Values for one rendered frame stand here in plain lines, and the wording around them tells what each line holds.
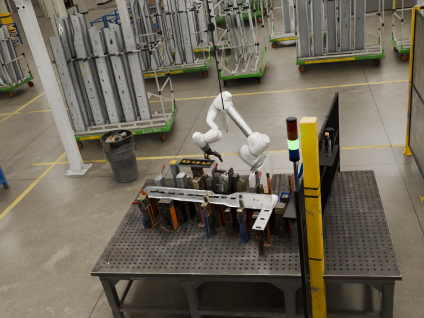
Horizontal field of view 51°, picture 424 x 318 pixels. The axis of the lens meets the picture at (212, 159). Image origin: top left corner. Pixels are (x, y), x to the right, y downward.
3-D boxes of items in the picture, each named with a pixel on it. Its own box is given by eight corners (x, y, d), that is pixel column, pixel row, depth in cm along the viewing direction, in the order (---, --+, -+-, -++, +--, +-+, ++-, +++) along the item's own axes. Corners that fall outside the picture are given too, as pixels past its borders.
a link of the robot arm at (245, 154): (253, 161, 486) (237, 148, 484) (262, 151, 475) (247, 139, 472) (248, 169, 474) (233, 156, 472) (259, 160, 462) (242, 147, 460)
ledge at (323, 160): (313, 170, 353) (312, 151, 345) (320, 150, 382) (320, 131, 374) (332, 171, 347) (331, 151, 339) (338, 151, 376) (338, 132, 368)
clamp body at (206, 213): (203, 237, 410) (197, 206, 395) (208, 229, 420) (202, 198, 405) (212, 238, 407) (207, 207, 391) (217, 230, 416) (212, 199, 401)
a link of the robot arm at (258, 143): (262, 153, 472) (275, 141, 458) (255, 158, 460) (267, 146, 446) (217, 99, 484) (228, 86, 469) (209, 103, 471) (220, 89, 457)
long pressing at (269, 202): (136, 197, 435) (135, 196, 435) (147, 185, 453) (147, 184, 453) (272, 211, 381) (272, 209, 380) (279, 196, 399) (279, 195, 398)
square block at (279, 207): (277, 241, 388) (274, 207, 372) (280, 236, 395) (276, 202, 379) (286, 242, 385) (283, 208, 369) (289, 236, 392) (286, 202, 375)
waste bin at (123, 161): (106, 186, 677) (93, 144, 644) (118, 169, 723) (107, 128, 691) (136, 185, 665) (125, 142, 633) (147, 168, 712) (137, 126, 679)
